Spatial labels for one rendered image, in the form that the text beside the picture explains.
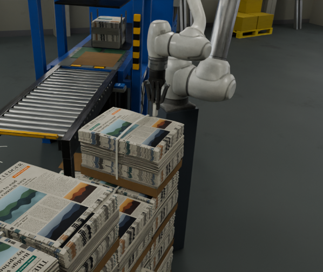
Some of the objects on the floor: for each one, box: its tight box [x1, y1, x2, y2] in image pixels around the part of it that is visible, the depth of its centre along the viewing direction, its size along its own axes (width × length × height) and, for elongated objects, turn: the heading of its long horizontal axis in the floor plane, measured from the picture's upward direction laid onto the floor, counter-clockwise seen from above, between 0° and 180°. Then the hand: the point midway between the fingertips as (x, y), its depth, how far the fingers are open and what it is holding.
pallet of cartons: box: [232, 0, 274, 38], centre depth 902 cm, size 139×106×79 cm
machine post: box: [131, 0, 144, 114], centre depth 324 cm, size 9×9×155 cm
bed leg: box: [63, 155, 75, 178], centre depth 223 cm, size 6×6×68 cm
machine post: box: [54, 0, 68, 57], centre depth 382 cm, size 9×9×155 cm
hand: (155, 109), depth 177 cm, fingers closed
